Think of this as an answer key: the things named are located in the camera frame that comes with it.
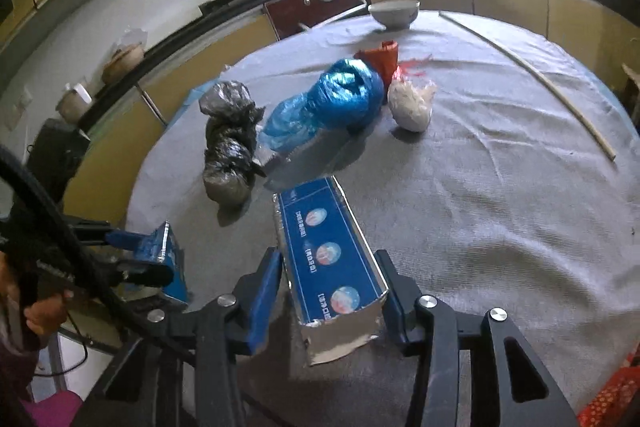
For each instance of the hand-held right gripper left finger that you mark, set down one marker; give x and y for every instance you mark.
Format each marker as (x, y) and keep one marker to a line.
(265, 302)

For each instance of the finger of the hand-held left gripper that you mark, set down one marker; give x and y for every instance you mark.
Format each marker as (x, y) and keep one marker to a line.
(127, 239)
(145, 274)

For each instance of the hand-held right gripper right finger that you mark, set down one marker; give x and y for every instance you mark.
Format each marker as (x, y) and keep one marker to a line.
(394, 302)

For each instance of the small blue carton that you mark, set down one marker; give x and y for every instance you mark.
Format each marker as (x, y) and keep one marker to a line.
(172, 269)

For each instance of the long blue carton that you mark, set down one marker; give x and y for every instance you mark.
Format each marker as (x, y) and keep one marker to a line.
(325, 252)

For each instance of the black plastic bag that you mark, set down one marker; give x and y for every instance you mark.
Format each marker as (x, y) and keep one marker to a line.
(230, 157)

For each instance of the clear bag with white contents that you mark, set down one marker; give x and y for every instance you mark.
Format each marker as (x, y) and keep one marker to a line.
(410, 104)

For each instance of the blue plastic bag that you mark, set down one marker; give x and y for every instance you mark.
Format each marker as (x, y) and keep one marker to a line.
(345, 92)

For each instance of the red plastic basket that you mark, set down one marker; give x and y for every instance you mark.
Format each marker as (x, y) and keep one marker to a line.
(612, 399)

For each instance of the person's left forearm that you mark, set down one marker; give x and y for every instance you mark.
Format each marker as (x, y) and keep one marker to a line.
(12, 357)

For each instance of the person's left hand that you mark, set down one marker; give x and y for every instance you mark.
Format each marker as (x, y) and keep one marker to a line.
(45, 313)

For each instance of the yellow base cabinets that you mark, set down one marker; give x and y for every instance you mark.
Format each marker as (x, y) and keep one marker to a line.
(115, 157)

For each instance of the black box appliance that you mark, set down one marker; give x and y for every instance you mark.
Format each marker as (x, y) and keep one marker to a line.
(55, 157)

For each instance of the grey tablecloth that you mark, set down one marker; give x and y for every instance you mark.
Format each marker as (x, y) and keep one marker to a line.
(500, 232)

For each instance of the person's pink clothing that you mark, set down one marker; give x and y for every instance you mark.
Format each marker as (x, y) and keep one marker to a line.
(52, 409)

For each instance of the blue under cloth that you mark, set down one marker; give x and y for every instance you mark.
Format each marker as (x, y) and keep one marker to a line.
(199, 93)

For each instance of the clay pot with plastic bag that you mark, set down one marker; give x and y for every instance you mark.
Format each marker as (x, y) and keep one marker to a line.
(122, 62)

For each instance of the black kitchen countertop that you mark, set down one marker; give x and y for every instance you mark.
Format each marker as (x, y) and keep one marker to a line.
(165, 49)

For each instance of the small orange toy figure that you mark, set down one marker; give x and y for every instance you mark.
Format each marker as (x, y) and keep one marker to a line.
(385, 59)

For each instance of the long thin wooden stick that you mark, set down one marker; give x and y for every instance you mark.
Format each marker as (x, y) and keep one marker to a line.
(540, 76)

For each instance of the white ceramic bowl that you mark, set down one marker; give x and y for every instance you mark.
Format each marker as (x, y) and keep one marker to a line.
(395, 13)

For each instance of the dark red built-in oven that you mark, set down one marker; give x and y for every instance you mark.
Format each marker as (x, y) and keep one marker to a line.
(320, 2)

